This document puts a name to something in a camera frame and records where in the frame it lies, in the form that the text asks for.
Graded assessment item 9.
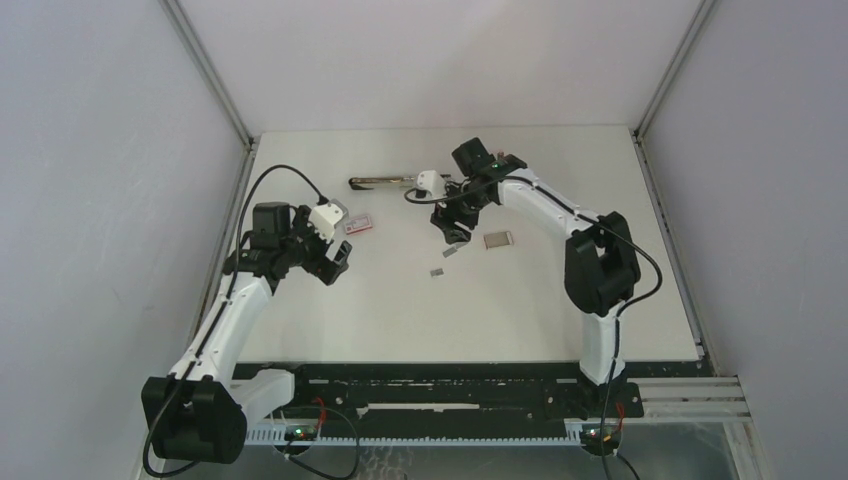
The right corner frame post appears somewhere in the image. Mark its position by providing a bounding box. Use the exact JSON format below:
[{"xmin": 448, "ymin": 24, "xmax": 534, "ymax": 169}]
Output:
[{"xmin": 632, "ymin": 0, "xmax": 721, "ymax": 143}]

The right black camera cable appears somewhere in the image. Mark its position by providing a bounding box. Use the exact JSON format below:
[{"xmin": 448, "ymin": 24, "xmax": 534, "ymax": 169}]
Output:
[{"xmin": 404, "ymin": 175, "xmax": 664, "ymax": 480}]

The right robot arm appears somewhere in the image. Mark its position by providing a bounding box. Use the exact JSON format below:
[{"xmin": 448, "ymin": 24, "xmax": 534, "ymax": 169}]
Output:
[{"xmin": 412, "ymin": 137, "xmax": 641, "ymax": 416}]

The left corner frame post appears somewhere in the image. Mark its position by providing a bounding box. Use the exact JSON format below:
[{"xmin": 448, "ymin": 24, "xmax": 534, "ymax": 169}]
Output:
[{"xmin": 160, "ymin": 0, "xmax": 256, "ymax": 183}]

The black camera cable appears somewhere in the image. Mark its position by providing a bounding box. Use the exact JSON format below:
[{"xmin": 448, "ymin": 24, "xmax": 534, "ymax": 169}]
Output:
[
  {"xmin": 404, "ymin": 175, "xmax": 664, "ymax": 480},
  {"xmin": 141, "ymin": 164, "xmax": 331, "ymax": 480}
]

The green circuit board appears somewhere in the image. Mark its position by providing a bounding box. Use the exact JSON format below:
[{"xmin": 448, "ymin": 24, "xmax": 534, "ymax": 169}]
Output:
[
  {"xmin": 284, "ymin": 426, "xmax": 320, "ymax": 442},
  {"xmin": 579, "ymin": 425, "xmax": 622, "ymax": 457}
]

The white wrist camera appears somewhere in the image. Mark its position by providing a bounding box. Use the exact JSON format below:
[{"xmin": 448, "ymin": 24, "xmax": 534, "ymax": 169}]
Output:
[
  {"xmin": 414, "ymin": 170, "xmax": 447, "ymax": 199},
  {"xmin": 308, "ymin": 200, "xmax": 348, "ymax": 244}
]

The left black camera cable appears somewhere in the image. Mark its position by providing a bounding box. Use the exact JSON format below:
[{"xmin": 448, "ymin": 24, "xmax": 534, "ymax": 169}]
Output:
[{"xmin": 141, "ymin": 164, "xmax": 331, "ymax": 480}]

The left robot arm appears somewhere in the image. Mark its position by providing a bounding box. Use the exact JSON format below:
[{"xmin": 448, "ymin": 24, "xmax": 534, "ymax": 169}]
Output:
[{"xmin": 141, "ymin": 200, "xmax": 352, "ymax": 464}]

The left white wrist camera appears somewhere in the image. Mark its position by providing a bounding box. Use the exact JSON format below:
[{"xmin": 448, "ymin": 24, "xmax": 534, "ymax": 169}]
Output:
[{"xmin": 308, "ymin": 200, "xmax": 348, "ymax": 244}]

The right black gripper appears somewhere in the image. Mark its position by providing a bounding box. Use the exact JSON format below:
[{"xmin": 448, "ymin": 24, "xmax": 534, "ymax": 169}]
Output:
[{"xmin": 431, "ymin": 181, "xmax": 491, "ymax": 244}]

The red white staple box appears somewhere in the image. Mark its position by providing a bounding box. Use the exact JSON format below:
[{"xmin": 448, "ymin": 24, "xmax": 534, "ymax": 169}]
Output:
[{"xmin": 344, "ymin": 214, "xmax": 373, "ymax": 235}]

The grey staple strip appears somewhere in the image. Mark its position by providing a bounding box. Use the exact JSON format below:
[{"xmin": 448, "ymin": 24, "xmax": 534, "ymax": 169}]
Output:
[{"xmin": 442, "ymin": 243, "xmax": 465, "ymax": 258}]

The black and beige stapler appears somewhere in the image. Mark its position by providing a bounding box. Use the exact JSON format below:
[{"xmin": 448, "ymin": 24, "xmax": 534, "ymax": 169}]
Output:
[{"xmin": 347, "ymin": 175, "xmax": 416, "ymax": 191}]

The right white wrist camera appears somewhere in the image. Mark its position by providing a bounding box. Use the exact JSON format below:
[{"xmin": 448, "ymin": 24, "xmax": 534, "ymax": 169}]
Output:
[{"xmin": 414, "ymin": 170, "xmax": 447, "ymax": 199}]

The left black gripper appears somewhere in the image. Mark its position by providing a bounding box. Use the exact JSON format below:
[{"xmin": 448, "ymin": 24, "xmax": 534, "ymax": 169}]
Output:
[{"xmin": 279, "ymin": 207, "xmax": 350, "ymax": 285}]

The aluminium frame rail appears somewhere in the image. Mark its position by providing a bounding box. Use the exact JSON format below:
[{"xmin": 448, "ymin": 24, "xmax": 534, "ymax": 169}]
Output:
[{"xmin": 628, "ymin": 377, "xmax": 752, "ymax": 424}]

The right green circuit board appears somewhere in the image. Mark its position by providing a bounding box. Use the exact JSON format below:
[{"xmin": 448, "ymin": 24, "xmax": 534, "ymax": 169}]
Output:
[{"xmin": 579, "ymin": 425, "xmax": 622, "ymax": 457}]

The white slotted cable duct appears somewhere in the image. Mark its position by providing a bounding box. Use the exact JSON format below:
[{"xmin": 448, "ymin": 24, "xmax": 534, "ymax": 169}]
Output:
[{"xmin": 245, "ymin": 421, "xmax": 584, "ymax": 447}]

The corner frame post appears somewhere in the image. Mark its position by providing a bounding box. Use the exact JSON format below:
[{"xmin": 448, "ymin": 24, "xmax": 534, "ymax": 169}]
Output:
[
  {"xmin": 160, "ymin": 0, "xmax": 256, "ymax": 183},
  {"xmin": 632, "ymin": 0, "xmax": 721, "ymax": 143}
]

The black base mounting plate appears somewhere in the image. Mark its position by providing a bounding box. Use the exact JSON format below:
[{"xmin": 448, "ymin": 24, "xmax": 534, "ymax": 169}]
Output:
[{"xmin": 235, "ymin": 361, "xmax": 713, "ymax": 434}]

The left green circuit board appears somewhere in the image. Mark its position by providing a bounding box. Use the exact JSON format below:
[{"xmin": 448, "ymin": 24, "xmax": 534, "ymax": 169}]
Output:
[{"xmin": 284, "ymin": 426, "xmax": 320, "ymax": 442}]

